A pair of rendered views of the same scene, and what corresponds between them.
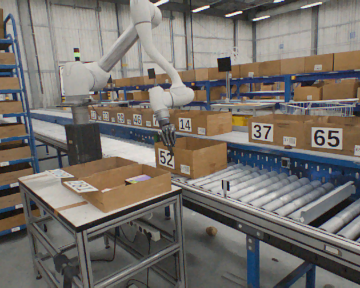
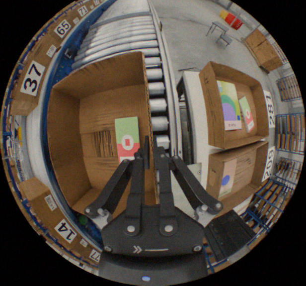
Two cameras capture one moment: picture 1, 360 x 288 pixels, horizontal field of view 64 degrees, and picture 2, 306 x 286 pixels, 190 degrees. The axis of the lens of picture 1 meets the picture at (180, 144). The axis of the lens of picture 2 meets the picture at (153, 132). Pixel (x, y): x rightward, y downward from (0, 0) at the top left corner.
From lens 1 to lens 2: 1.74 m
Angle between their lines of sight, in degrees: 77
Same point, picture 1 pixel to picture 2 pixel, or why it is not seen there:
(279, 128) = (39, 54)
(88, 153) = (231, 222)
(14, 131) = not seen: hidden behind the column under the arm
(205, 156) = (108, 70)
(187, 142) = (76, 200)
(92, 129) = (237, 244)
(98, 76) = not seen: outside the picture
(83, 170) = (242, 195)
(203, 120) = (38, 204)
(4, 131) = not seen: hidden behind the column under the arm
